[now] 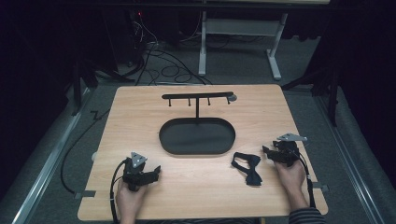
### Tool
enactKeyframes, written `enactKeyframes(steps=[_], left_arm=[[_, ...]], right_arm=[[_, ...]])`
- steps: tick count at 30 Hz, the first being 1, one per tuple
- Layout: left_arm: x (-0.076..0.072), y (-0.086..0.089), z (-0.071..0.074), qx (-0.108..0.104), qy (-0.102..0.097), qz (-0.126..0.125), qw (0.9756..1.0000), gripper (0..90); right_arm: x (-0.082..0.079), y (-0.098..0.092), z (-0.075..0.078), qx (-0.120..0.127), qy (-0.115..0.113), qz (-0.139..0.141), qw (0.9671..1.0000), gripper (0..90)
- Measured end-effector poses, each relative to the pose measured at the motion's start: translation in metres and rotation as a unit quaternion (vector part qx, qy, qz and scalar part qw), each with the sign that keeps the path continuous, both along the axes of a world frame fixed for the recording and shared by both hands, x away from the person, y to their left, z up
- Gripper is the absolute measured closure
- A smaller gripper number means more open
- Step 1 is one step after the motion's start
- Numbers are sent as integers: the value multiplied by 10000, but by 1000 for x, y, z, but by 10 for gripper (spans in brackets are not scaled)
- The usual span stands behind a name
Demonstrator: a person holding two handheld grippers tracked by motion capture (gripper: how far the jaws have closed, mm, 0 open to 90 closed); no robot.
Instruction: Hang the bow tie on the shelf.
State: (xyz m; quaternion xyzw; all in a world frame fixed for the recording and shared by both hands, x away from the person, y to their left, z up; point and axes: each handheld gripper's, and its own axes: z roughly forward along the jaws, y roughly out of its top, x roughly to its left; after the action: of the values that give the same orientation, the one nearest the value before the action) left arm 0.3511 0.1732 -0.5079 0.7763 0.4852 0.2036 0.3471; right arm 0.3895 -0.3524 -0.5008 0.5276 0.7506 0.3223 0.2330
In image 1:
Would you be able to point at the black bow tie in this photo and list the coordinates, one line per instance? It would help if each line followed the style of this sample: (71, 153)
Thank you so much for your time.
(252, 178)

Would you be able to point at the white metal desk frame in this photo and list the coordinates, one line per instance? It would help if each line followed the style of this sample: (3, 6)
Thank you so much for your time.
(239, 27)

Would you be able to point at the black hook rack with tray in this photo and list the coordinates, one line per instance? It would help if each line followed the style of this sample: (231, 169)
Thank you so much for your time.
(196, 137)

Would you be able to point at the person's left hand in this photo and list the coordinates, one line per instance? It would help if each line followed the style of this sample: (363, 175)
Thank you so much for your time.
(129, 197)

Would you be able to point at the aluminium floor rail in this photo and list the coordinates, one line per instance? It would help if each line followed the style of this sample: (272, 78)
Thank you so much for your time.
(351, 161)
(46, 169)

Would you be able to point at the person's right hand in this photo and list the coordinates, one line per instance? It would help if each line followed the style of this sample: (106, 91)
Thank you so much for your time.
(292, 179)

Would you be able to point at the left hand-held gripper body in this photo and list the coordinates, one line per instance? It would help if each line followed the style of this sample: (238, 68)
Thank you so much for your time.
(135, 174)

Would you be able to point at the black metal stand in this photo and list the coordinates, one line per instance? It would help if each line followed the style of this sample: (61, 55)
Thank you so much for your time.
(333, 93)
(77, 90)

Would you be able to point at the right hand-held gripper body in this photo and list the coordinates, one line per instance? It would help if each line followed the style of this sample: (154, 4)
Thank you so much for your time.
(286, 152)

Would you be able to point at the grey table bracket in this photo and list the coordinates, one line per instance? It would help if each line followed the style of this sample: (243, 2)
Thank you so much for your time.
(84, 194)
(320, 186)

